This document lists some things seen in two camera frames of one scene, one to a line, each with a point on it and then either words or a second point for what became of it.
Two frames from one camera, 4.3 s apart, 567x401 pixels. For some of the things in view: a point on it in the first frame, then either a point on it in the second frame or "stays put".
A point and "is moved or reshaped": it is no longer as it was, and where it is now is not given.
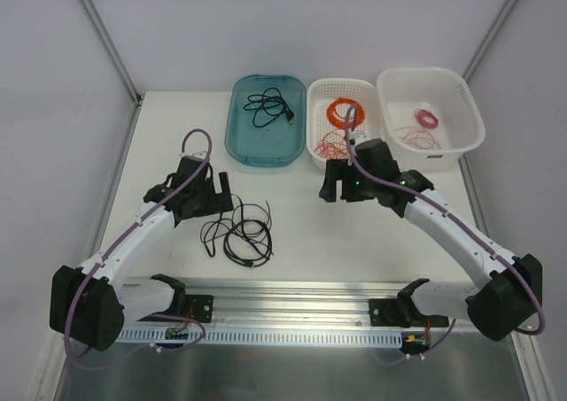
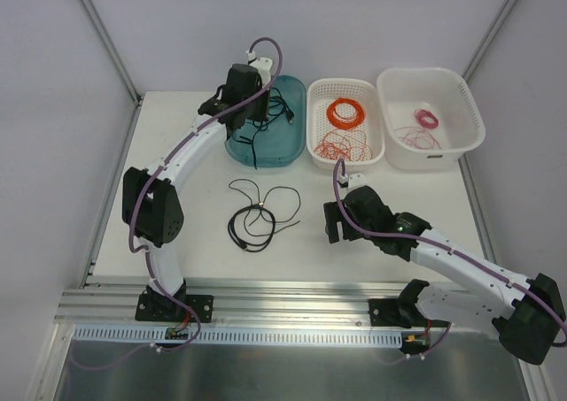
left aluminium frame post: [113, 53] stays put
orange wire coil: [339, 122] stays put
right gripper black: [338, 181] to [333, 220]
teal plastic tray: [265, 119] stays put
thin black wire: [246, 230] to [261, 202]
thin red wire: [334, 145] stays put
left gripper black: [217, 196] to [250, 113]
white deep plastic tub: [431, 117] stays put
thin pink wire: [419, 137] stays put
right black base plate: [401, 312] stays put
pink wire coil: [421, 113] stays put
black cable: [249, 242] is moved or reshaped
